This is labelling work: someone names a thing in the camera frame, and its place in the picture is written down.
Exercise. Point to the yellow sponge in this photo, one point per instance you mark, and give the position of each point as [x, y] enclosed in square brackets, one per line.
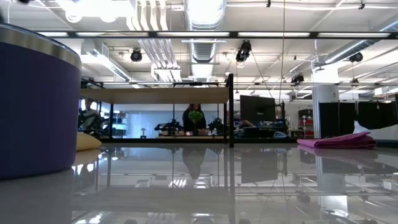
[87, 142]

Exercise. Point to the light wooden board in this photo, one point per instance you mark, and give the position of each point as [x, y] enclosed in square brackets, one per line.
[155, 95]

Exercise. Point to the purple tumbler with steel rim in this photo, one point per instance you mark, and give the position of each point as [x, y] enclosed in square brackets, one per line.
[37, 109]

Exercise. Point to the dark potted plant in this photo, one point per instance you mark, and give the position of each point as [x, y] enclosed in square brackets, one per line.
[215, 125]

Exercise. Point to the black hanging spotlight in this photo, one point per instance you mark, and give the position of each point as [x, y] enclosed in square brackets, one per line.
[297, 78]
[136, 55]
[356, 57]
[243, 52]

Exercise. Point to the black partition curtain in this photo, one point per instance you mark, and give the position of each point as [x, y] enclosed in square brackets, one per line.
[339, 119]

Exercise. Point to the silver ventilation duct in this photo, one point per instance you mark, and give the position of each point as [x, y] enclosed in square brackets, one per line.
[203, 18]

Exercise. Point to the white pillar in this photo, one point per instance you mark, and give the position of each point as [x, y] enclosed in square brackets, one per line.
[325, 109]

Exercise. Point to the red storage rack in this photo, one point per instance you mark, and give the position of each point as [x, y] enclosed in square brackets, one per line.
[306, 123]

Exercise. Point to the black monitor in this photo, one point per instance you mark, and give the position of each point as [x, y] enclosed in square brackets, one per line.
[257, 109]

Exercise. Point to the small green plant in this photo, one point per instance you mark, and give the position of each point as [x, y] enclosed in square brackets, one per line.
[196, 116]

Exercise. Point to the black background robot arm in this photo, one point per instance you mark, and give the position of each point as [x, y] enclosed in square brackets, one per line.
[169, 127]

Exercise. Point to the pink folded cloth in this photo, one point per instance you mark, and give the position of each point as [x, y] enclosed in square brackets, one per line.
[335, 141]

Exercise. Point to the black overhead light bar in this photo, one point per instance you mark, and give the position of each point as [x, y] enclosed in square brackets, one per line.
[233, 34]

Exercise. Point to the white sheet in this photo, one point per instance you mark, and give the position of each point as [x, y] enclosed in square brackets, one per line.
[382, 133]

